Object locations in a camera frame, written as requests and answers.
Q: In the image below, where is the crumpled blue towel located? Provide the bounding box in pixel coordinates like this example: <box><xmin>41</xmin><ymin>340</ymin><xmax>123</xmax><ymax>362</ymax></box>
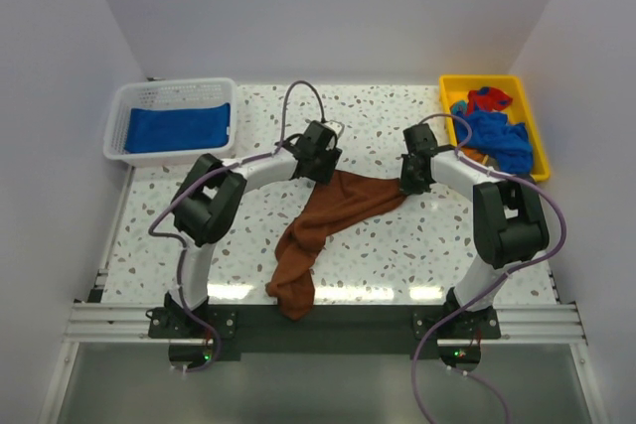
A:
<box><xmin>453</xmin><ymin>110</ymin><xmax>534</xmax><ymax>175</ymax></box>

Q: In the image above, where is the yellow plastic bin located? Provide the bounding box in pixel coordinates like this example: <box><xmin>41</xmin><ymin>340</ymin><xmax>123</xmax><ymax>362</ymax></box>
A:
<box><xmin>439</xmin><ymin>74</ymin><xmax>554</xmax><ymax>183</ymax></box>

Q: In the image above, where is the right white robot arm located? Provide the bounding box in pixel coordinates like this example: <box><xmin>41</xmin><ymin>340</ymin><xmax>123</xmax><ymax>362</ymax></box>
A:
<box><xmin>399</xmin><ymin>124</ymin><xmax>550</xmax><ymax>338</ymax></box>

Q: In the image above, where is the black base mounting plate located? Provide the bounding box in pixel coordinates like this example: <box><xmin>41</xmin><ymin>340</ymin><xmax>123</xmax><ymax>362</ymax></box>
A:
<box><xmin>145</xmin><ymin>305</ymin><xmax>502</xmax><ymax>367</ymax></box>

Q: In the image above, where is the folded blue towel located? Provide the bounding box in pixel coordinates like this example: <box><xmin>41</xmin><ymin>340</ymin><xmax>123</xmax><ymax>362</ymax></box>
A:
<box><xmin>124</xmin><ymin>102</ymin><xmax>231</xmax><ymax>154</ymax></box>

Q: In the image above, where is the white plastic laundry basket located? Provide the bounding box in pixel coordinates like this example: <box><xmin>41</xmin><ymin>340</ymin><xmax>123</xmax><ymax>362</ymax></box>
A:
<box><xmin>102</xmin><ymin>77</ymin><xmax>239</xmax><ymax>167</ymax></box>

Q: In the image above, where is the brown towel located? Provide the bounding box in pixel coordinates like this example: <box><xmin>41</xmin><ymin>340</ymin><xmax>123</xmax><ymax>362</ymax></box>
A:
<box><xmin>265</xmin><ymin>171</ymin><xmax>406</xmax><ymax>321</ymax></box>

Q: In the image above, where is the red and blue cloth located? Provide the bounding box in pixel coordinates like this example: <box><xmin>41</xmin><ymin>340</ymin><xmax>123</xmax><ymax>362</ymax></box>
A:
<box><xmin>467</xmin><ymin>86</ymin><xmax>513</xmax><ymax>114</ymax></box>

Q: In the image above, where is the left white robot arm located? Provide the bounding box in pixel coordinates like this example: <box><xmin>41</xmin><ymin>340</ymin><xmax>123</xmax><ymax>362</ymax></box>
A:
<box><xmin>165</xmin><ymin>121</ymin><xmax>345</xmax><ymax>338</ymax></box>

